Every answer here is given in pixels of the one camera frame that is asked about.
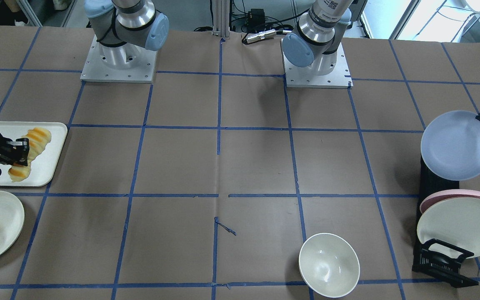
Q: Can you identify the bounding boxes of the yellow ridged bread roll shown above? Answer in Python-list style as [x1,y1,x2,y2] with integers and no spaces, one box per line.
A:
[8,127,52,182]

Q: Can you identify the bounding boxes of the blue plate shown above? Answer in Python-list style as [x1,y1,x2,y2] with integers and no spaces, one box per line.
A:
[420,110,480,182]

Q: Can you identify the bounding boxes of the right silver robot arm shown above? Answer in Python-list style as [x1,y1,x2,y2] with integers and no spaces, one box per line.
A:
[0,0,169,183]

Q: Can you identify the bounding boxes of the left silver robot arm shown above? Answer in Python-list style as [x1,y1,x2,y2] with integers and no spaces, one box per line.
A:
[281,0,480,121]

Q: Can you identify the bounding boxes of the pink plate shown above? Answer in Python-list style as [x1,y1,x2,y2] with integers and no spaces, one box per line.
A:
[419,189,480,213]

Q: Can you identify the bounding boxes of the cream plate in rack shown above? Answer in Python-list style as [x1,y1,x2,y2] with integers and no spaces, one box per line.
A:
[417,197,480,258]

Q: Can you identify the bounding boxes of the white rectangular tray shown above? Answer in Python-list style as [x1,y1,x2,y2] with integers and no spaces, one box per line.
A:
[0,121,68,187]

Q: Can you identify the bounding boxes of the black dish rack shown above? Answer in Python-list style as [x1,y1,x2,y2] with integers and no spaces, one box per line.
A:
[412,159,479,288]

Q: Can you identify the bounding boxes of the cream ceramic bowl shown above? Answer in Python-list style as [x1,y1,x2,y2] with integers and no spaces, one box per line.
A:
[298,233,361,298]

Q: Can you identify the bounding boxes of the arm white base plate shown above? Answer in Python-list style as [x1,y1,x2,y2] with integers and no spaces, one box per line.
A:
[80,36,158,84]
[282,44,354,89]

